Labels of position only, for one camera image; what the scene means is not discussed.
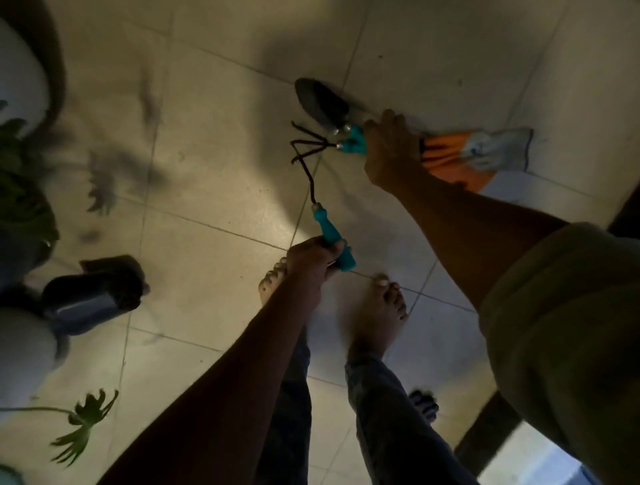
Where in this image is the dark blue round pot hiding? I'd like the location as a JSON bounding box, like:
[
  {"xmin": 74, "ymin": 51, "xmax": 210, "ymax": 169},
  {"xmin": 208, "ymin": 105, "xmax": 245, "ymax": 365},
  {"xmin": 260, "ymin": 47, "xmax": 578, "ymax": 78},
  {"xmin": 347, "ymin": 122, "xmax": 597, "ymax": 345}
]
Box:
[{"xmin": 0, "ymin": 229, "xmax": 53, "ymax": 293}]

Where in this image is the person's left foot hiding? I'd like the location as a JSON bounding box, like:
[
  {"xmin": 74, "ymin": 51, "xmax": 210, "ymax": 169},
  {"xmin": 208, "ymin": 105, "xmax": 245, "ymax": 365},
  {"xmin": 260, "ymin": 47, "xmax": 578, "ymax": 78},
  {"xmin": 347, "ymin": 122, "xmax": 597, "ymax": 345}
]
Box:
[{"xmin": 258, "ymin": 257, "xmax": 289, "ymax": 306}]

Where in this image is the person's left hand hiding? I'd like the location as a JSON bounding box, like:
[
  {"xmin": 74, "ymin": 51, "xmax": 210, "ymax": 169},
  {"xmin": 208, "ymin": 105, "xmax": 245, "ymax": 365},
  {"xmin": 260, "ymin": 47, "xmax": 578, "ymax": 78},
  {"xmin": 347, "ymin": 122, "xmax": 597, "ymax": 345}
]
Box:
[{"xmin": 285, "ymin": 235, "xmax": 351, "ymax": 304}]

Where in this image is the person's grey shirt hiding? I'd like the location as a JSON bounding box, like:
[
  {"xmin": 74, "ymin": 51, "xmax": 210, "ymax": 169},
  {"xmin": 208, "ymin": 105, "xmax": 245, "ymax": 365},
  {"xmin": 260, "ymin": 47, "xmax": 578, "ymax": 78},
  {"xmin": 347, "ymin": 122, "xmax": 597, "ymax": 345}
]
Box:
[{"xmin": 479, "ymin": 223, "xmax": 640, "ymax": 485}]

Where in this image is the person's left forearm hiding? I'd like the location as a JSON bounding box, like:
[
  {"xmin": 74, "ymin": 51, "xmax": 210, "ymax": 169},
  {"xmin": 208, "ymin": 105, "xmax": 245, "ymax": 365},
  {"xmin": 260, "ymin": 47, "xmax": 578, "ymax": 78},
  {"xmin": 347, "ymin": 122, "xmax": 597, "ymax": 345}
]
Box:
[{"xmin": 97, "ymin": 284, "xmax": 321, "ymax": 485}]

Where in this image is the person's right hand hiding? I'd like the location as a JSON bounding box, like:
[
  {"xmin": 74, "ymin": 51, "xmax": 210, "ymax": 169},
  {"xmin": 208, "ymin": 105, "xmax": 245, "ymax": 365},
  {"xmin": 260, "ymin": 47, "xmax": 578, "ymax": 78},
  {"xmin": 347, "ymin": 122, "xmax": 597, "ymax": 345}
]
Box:
[{"xmin": 362, "ymin": 109, "xmax": 424, "ymax": 193}]

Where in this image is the narrow teal handled trowel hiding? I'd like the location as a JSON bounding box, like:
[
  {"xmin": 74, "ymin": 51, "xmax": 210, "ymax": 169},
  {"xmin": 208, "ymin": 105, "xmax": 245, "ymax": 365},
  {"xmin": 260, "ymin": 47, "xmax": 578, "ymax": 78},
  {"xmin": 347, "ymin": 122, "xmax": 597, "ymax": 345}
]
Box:
[{"xmin": 289, "ymin": 149, "xmax": 357, "ymax": 272}]

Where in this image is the white round plant pot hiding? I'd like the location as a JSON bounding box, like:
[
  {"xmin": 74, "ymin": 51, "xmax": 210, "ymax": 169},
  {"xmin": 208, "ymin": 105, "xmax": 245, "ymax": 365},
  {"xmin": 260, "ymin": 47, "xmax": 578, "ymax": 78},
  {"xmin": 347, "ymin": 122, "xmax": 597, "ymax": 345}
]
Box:
[
  {"xmin": 0, "ymin": 19, "xmax": 52, "ymax": 137},
  {"xmin": 0, "ymin": 307, "xmax": 60, "ymax": 412}
]

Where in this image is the wide teal handled trowel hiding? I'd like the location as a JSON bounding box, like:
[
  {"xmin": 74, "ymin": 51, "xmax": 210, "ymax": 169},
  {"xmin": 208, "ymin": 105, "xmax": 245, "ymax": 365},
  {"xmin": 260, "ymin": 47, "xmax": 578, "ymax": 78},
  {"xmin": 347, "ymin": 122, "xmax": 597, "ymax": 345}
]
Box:
[{"xmin": 295, "ymin": 77, "xmax": 366, "ymax": 146}]

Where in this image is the small black plastic pot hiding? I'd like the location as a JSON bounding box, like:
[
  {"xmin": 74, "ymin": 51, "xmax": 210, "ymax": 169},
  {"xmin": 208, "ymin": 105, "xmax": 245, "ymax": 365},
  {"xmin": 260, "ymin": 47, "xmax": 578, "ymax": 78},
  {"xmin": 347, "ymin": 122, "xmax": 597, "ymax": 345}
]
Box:
[{"xmin": 41, "ymin": 255, "xmax": 150, "ymax": 336}]

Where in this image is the person's right leg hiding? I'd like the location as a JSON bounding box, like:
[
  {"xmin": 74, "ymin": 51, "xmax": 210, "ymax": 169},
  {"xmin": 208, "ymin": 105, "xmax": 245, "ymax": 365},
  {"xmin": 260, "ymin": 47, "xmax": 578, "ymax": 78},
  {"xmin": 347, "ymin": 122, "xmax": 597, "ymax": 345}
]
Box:
[{"xmin": 345, "ymin": 355, "xmax": 479, "ymax": 485}]

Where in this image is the teal handled hand rake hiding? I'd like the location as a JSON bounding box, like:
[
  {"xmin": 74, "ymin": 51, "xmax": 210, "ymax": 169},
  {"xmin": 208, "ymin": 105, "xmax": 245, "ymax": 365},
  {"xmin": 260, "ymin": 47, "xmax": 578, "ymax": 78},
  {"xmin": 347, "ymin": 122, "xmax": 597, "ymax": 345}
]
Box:
[{"xmin": 291, "ymin": 121, "xmax": 367, "ymax": 156}]

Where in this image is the person's right forearm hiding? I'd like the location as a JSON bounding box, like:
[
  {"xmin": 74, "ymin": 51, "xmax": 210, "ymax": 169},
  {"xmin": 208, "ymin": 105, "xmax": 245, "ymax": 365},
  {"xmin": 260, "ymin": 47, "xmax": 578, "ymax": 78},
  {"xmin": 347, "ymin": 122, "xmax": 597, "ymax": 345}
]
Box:
[{"xmin": 389, "ymin": 169, "xmax": 569, "ymax": 308}]

